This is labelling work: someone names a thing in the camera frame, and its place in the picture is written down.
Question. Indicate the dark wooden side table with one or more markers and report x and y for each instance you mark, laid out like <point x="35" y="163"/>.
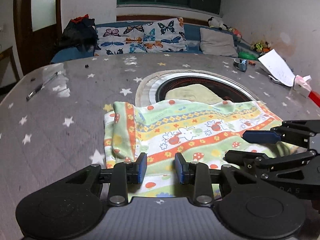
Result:
<point x="8" y="73"/>

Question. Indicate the butterfly print pillow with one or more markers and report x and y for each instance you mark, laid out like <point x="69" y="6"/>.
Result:
<point x="154" y="37"/>

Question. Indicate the grey plain cushion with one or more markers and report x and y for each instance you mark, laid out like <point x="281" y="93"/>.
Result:
<point x="217" y="43"/>

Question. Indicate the green plastic toy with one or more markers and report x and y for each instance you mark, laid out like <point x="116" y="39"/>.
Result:
<point x="247" y="56"/>

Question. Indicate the black white plush toy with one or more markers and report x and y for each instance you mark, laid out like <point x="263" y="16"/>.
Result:
<point x="215" y="23"/>

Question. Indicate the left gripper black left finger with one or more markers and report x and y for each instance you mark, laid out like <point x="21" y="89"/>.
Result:
<point x="122" y="174"/>

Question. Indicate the blue sofa bench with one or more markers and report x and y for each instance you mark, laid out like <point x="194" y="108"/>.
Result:
<point x="192" y="36"/>

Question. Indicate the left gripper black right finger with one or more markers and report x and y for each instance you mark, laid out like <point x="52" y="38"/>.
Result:
<point x="198" y="175"/>

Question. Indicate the small orange toy car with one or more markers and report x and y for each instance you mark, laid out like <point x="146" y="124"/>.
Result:
<point x="253" y="63"/>

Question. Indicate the dark wooden door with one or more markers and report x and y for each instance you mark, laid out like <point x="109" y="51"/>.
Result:
<point x="37" y="25"/>

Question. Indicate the pink white tissue packet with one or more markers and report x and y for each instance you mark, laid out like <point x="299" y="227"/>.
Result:
<point x="302" y="85"/>

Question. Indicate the colourful patterned children's garment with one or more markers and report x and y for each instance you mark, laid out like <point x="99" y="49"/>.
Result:
<point x="201" y="132"/>

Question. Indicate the yellow green toy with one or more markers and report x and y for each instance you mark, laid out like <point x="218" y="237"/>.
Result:
<point x="261" y="47"/>

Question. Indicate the black pen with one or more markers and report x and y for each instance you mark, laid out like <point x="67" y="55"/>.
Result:
<point x="41" y="86"/>

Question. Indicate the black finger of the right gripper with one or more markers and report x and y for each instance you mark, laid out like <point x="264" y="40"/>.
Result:
<point x="261" y="137"/>
<point x="244" y="158"/>

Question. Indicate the round black table heater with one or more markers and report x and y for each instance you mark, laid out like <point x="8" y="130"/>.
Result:
<point x="154" y="87"/>

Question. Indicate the black and red clothes pile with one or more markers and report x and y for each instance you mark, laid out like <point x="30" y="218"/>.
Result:
<point x="80" y="33"/>

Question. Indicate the beige cloth in heater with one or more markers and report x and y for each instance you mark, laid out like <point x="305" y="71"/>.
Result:
<point x="195" y="92"/>

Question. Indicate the grey star-patterned table cover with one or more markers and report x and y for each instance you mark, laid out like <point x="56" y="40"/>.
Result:
<point x="57" y="131"/>

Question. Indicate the white paper sheet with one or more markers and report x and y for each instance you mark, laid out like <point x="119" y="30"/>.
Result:
<point x="278" y="68"/>

